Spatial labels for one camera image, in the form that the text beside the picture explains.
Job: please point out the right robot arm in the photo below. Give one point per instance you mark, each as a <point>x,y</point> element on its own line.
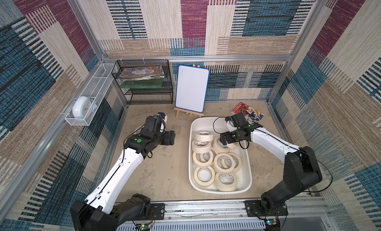
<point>301,170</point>

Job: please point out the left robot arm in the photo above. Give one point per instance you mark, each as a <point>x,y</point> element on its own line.
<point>116,177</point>

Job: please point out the white wire wall basket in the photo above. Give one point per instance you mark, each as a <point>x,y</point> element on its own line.
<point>95,89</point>

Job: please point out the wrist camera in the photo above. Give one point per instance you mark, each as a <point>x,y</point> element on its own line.
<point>236,121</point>
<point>163,118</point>

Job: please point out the blue framed whiteboard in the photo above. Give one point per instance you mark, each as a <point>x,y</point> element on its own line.
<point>191,89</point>

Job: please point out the black wire shelf rack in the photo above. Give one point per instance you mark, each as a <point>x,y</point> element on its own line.
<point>164,95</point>

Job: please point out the red manga book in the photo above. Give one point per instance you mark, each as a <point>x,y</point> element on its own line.
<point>251,114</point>

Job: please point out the masking tape roll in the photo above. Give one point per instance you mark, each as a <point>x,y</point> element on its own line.
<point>204,136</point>
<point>220,148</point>
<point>204,177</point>
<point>138,130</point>
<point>223,163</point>
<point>203,160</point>
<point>226,182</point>
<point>238,162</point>
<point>201,147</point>

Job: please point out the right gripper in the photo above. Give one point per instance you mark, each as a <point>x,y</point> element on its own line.
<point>224,138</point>

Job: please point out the colourful magazine on shelf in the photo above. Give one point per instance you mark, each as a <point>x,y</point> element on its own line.
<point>142,73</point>

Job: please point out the white alarm clock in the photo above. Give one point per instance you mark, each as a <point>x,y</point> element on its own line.
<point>83,107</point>

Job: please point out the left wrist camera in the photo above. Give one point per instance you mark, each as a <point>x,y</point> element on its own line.
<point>163,118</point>

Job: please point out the white plastic storage box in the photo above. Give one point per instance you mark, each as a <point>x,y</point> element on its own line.
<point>213,167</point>

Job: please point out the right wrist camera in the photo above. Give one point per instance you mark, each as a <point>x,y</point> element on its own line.
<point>236,121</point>

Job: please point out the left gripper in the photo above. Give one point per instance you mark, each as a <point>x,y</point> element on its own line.
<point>168,137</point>

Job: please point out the green book on shelf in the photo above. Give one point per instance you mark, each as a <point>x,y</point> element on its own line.
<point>142,84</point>

